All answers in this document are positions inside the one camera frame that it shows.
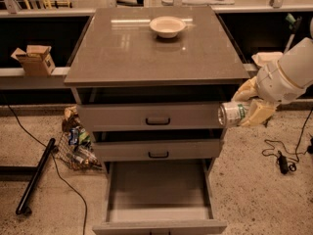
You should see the wire basket of snacks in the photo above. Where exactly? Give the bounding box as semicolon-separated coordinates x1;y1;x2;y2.
57;106;102;170

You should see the black power adapter cable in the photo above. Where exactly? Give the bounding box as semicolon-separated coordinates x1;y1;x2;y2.
261;108;313;176

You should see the grey top drawer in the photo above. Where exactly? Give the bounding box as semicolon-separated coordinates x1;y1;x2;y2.
76;85;241;132

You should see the grey middle drawer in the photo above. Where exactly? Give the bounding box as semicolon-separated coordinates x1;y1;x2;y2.
93;128;225;162

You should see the black metal bar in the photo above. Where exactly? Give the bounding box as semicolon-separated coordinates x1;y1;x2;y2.
16;138;56;215

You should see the white paper bowl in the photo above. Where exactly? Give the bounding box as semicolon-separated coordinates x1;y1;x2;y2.
150;17;186;39

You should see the grey drawer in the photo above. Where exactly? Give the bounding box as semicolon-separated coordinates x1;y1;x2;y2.
93;128;225;162
76;85;241;132
93;160;227;235

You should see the open cardboard box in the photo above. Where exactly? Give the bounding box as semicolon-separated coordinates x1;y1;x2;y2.
11;45;55;76

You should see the black floor cable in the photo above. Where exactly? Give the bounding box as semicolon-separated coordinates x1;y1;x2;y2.
2;96;89;235

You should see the grey bottom drawer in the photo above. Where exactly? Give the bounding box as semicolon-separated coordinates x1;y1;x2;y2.
93;160;227;235

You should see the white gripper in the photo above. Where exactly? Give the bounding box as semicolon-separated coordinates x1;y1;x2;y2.
232;61;306;127

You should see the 7up soda can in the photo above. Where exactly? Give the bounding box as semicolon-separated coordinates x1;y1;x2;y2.
218;101;249;127

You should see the white takeout container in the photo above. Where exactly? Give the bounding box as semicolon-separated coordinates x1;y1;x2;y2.
251;52;283;68

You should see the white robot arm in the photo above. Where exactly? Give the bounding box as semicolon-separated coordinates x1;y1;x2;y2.
232;37;313;126

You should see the reacher grabber tool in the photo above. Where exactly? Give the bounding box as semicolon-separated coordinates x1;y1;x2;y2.
272;14;302;66

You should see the grey drawer cabinet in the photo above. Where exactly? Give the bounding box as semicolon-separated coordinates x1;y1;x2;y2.
64;6;251;168

